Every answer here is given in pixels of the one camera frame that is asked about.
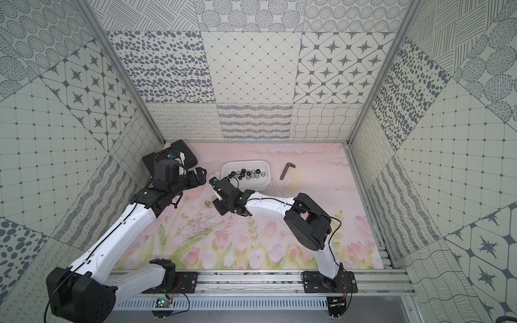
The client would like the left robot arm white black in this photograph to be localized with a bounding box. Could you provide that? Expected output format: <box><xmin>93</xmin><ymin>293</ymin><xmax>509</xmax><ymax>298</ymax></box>
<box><xmin>43</xmin><ymin>167</ymin><xmax>207</xmax><ymax>322</ymax></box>

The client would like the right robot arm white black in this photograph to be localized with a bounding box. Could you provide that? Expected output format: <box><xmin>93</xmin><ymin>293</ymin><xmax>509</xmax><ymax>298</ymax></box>
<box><xmin>209</xmin><ymin>177</ymin><xmax>340</xmax><ymax>279</ymax></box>

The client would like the white plastic storage box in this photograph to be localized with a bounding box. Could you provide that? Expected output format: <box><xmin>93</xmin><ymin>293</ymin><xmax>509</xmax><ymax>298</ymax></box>
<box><xmin>222</xmin><ymin>160</ymin><xmax>271</xmax><ymax>191</ymax></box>

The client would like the black plastic tool case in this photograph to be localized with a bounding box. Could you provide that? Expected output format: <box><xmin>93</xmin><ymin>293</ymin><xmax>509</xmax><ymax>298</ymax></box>
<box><xmin>142</xmin><ymin>140</ymin><xmax>198</xmax><ymax>176</ymax></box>

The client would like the black hex allen key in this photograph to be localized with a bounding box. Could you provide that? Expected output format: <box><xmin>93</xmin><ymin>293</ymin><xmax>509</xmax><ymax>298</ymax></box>
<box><xmin>280</xmin><ymin>162</ymin><xmax>296</xmax><ymax>180</ymax></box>

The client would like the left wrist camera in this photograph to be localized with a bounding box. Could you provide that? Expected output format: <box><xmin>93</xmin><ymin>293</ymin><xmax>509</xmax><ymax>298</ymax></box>
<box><xmin>153</xmin><ymin>159</ymin><xmax>186</xmax><ymax>184</ymax></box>

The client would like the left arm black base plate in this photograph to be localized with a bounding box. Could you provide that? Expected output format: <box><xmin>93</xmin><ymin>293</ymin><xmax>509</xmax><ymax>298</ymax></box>
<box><xmin>142</xmin><ymin>271</ymin><xmax>199</xmax><ymax>294</ymax></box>

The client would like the white slotted cable duct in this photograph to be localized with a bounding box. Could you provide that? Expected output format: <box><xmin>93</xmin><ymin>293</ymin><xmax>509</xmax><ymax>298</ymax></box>
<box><xmin>115</xmin><ymin>296</ymin><xmax>327</xmax><ymax>311</ymax></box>

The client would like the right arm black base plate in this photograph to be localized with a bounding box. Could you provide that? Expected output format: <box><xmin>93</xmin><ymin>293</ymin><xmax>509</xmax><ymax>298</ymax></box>
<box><xmin>301</xmin><ymin>269</ymin><xmax>358</xmax><ymax>293</ymax></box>

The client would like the aluminium mounting rail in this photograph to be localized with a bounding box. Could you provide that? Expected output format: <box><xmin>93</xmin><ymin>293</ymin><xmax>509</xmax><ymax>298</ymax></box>
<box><xmin>82</xmin><ymin>268</ymin><xmax>417</xmax><ymax>299</ymax></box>

